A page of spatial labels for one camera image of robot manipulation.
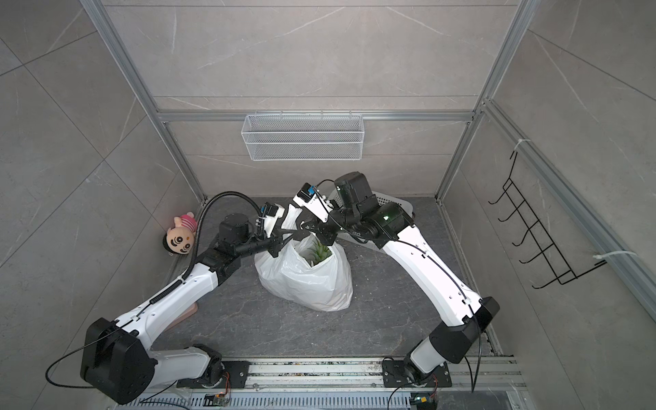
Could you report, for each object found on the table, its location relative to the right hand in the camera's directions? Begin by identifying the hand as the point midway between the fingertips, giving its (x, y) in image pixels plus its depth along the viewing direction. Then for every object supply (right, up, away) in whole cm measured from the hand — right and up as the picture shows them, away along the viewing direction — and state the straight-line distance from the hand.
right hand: (309, 223), depth 65 cm
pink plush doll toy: (-53, -7, +32) cm, 63 cm away
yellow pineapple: (+2, -11, +21) cm, 24 cm away
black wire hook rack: (+61, -11, -6) cm, 62 cm away
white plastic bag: (+5, -18, +7) cm, 20 cm away
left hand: (-4, -2, +10) cm, 11 cm away
